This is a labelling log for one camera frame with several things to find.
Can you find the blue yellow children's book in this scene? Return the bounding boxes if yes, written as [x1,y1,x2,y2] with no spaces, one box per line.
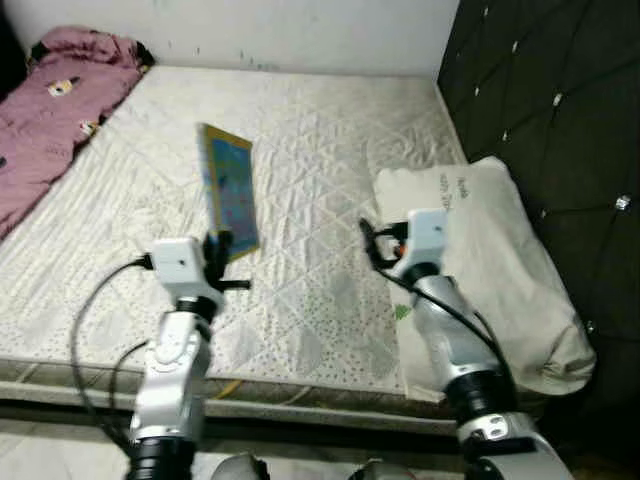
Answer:
[196,122,261,263]

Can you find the grey quilted mattress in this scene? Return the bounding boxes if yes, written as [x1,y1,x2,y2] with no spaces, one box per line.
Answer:
[0,65,561,421]

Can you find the cream white pillow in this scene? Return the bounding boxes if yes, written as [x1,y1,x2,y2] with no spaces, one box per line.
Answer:
[372,155,598,401]

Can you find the silver robot left leg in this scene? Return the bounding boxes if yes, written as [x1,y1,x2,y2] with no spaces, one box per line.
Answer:
[212,452,269,480]

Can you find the silver robot leg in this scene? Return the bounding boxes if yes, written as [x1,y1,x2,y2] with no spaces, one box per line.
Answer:
[212,452,269,480]
[350,458,413,480]

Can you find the purple cartoon mouse blanket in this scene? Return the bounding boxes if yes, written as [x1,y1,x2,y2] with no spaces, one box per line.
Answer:
[0,27,156,241]

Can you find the silver robot right leg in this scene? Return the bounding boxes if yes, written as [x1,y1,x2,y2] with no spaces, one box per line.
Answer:
[350,458,413,480]

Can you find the black tufted headboard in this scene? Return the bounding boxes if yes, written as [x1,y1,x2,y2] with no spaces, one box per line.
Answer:
[437,0,640,471]

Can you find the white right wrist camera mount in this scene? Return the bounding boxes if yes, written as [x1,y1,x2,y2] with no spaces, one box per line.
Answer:
[398,208,449,281]

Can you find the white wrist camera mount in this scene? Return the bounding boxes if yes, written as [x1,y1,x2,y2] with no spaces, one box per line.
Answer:
[150,238,223,306]
[398,208,449,281]

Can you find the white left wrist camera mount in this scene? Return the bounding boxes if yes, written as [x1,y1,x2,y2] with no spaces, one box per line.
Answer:
[150,238,223,306]

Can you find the short black left arm cable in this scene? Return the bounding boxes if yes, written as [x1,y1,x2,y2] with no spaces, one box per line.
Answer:
[107,340,153,433]

